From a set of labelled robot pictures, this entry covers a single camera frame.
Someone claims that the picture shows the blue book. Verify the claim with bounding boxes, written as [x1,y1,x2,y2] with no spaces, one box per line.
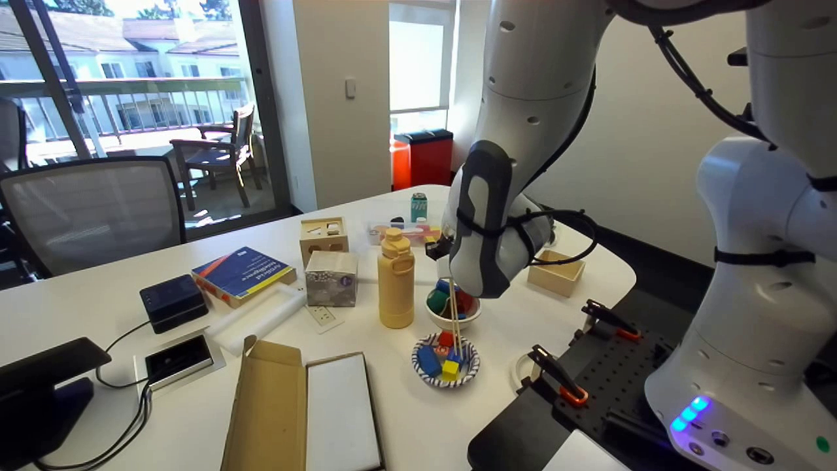
[190,242,298,309]

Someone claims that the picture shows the long white flat box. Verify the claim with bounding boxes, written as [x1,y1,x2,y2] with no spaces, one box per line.
[207,286,309,356]

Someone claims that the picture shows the open brown cardboard box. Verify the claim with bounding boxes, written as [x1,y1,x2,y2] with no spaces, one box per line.
[219,334,388,471]

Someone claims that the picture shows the black phone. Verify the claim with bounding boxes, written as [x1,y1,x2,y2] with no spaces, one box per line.
[143,333,215,388]

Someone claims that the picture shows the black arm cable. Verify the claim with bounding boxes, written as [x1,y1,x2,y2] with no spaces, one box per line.
[521,23,771,269]

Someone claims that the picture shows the white phone pad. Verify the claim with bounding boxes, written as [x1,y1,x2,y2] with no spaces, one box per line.
[130,328,228,396]

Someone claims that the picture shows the black mounting plate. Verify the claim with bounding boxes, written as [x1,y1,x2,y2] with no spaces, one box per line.
[465,286,728,471]

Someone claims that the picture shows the black tablet stand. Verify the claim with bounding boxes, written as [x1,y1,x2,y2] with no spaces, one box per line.
[0,337,113,471]

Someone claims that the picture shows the balcony railing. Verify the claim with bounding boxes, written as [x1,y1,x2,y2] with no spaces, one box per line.
[0,76,256,146]

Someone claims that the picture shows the orange bin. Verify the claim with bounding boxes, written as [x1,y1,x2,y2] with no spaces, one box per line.
[389,139,414,194]

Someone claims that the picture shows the red bin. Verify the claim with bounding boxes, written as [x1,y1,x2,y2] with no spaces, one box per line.
[409,129,455,188]

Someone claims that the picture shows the white ring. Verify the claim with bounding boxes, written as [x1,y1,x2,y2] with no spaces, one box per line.
[508,347,544,396]

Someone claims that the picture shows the wooden box with holes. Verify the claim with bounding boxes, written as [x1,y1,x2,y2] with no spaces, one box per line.
[298,215,351,266]

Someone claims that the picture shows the white paper sheet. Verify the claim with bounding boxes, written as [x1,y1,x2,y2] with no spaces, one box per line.
[540,426,634,471]

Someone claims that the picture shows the small wooden tray box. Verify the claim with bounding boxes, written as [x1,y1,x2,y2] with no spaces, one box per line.
[529,248,589,300]

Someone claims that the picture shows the small black box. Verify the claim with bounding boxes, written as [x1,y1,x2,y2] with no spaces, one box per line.
[138,271,213,337]

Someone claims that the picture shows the yellow bottle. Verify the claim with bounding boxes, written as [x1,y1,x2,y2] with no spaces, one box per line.
[376,228,417,333]

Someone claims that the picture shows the wooden patio chair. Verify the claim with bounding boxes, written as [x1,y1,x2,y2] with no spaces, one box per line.
[168,101,266,212]

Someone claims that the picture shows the small printed card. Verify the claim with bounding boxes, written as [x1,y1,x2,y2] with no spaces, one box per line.
[307,304,345,334]

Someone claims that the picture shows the plate with blue markings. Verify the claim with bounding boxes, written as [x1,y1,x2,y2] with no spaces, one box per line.
[411,329,481,393]

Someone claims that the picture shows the black clamp orange handle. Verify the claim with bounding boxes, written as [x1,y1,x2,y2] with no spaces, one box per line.
[581,297,644,345]
[527,343,592,409]

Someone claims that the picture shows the white bowl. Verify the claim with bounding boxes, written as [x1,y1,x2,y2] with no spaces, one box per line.
[423,276,485,333]

